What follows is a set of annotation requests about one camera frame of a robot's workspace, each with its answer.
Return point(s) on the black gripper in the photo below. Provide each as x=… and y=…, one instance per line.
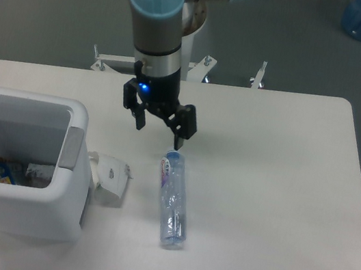
x=159, y=95

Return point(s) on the white paper box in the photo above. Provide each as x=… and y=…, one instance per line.
x=110, y=177

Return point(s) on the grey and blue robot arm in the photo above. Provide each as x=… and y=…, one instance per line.
x=157, y=40

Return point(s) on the white trash can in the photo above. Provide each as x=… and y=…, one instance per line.
x=46, y=130

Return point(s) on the clear plastic water bottle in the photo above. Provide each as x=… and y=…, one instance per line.
x=173, y=208

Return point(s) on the metal table clamp bolt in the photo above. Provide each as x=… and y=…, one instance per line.
x=256, y=82

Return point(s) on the crumpled silver wrapper in bin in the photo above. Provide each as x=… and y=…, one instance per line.
x=40, y=175

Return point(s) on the blue snack wrapper in bin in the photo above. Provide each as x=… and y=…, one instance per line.
x=6, y=176

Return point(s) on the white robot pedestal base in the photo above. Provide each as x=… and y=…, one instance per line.
x=194, y=19

